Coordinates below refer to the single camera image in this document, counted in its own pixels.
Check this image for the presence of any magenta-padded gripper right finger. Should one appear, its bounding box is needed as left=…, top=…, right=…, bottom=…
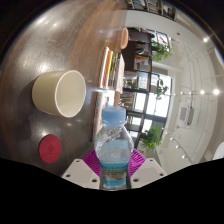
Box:
left=127, top=148, right=168, bottom=190

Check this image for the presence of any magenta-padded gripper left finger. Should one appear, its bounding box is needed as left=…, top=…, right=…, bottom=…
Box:
left=61, top=148, right=102, bottom=190

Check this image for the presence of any clear blue-capped water bottle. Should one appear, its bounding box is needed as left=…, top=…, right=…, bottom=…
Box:
left=94, top=105, right=135, bottom=191

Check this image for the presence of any large potted green plant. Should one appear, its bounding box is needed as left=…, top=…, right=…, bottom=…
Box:
left=141, top=125, right=163, bottom=153

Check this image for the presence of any flat round red coaster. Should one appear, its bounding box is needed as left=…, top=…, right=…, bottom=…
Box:
left=38, top=133, right=63, bottom=164

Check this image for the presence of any ceiling air conditioner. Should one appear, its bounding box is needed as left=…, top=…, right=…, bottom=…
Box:
left=178, top=103, right=196, bottom=127

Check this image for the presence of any cream ceramic cup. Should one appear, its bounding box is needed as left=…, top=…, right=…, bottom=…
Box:
left=31, top=69, right=87, bottom=119

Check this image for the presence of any group of ceiling lights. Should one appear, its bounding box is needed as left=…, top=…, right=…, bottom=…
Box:
left=164, top=34, right=224, bottom=161

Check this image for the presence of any stack of books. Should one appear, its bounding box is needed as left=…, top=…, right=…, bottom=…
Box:
left=98, top=46, right=126, bottom=93

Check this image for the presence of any low dark shelf unit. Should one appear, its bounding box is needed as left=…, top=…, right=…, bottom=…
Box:
left=118, top=28, right=155, bottom=149

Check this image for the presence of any tall bookshelf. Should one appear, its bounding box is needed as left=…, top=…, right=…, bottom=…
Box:
left=126, top=0, right=178, bottom=21

